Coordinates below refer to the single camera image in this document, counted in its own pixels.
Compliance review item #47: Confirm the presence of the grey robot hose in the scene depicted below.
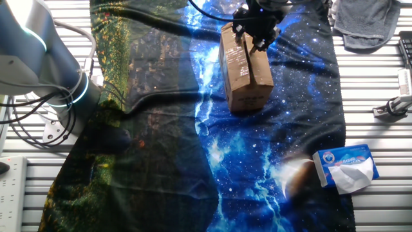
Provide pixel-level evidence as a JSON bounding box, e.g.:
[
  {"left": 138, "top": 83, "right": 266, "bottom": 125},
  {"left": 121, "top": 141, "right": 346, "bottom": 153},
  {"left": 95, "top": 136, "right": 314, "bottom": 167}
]
[{"left": 53, "top": 19, "right": 97, "bottom": 78}]

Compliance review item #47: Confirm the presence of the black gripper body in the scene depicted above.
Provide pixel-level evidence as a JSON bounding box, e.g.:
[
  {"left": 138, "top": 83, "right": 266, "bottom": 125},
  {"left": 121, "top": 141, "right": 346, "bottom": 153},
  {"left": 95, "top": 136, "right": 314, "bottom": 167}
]
[{"left": 231, "top": 0, "right": 286, "bottom": 37}]

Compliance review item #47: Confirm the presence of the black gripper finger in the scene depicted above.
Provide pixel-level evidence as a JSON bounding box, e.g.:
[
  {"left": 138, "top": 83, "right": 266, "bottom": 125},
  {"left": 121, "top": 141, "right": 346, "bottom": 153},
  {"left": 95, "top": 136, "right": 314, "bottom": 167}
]
[
  {"left": 233, "top": 24, "right": 248, "bottom": 44},
  {"left": 250, "top": 27, "right": 281, "bottom": 54}
]

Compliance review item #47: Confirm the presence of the white power strip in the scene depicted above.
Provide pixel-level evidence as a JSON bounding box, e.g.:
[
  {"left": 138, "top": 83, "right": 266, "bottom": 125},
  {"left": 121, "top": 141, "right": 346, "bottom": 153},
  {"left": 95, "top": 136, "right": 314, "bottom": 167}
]
[{"left": 0, "top": 156, "right": 28, "bottom": 232}]

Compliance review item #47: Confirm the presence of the galaxy and forest print cloth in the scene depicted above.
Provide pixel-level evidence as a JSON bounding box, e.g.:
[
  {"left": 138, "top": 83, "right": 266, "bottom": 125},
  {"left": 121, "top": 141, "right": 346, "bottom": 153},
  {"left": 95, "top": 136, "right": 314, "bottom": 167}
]
[{"left": 38, "top": 0, "right": 357, "bottom": 232}]

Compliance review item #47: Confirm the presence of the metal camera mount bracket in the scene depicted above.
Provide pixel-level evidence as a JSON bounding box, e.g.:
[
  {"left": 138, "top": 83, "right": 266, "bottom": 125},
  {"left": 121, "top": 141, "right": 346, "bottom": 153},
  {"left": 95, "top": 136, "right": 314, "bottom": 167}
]
[{"left": 372, "top": 105, "right": 409, "bottom": 122}]

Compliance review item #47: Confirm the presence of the grey towel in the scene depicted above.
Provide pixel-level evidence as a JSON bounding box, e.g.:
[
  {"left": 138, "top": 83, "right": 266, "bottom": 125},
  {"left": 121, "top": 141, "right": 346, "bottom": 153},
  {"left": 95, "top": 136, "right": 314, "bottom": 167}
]
[{"left": 333, "top": 0, "right": 402, "bottom": 54}]

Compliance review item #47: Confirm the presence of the black keyboard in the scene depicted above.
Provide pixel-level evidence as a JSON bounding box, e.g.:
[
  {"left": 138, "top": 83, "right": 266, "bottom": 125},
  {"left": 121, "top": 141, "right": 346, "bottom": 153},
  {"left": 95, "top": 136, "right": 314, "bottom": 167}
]
[{"left": 398, "top": 30, "right": 412, "bottom": 70}]

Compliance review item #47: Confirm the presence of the white ribbed block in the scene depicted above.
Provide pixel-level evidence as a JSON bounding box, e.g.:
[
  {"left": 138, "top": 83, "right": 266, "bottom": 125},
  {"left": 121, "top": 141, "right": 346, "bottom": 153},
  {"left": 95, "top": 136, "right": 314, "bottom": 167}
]
[{"left": 398, "top": 68, "right": 412, "bottom": 96}]

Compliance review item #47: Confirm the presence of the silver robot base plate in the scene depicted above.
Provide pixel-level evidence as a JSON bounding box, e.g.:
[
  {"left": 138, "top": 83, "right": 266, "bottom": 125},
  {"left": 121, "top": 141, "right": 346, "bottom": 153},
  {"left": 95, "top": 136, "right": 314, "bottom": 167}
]
[{"left": 42, "top": 118, "right": 80, "bottom": 144}]

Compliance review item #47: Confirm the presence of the black base cable loop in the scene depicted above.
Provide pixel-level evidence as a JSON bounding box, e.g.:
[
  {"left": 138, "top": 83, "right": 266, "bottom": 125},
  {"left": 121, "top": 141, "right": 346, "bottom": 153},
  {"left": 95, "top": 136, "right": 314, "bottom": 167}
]
[{"left": 0, "top": 85, "right": 78, "bottom": 148}]

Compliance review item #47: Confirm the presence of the white tissue sheet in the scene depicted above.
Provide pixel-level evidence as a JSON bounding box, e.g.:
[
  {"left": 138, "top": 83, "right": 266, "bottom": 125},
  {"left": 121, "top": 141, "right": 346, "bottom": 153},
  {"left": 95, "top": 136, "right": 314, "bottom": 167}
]
[{"left": 328, "top": 157, "right": 375, "bottom": 195}]

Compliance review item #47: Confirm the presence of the blue tissue box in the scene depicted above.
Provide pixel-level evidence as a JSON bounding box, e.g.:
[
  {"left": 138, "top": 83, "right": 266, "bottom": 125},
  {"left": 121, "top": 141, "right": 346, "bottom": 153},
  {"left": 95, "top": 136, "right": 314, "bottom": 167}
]
[{"left": 312, "top": 144, "right": 380, "bottom": 189}]

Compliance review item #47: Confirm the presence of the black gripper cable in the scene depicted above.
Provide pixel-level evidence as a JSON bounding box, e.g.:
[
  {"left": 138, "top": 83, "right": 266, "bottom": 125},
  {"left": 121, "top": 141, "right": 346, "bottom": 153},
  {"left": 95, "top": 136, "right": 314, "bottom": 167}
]
[{"left": 188, "top": 0, "right": 245, "bottom": 23}]

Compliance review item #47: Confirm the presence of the cardboard box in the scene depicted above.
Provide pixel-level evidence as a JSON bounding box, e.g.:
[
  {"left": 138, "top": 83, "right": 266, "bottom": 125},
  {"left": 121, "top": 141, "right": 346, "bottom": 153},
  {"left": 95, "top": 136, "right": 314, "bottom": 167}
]
[{"left": 218, "top": 21, "right": 275, "bottom": 113}]

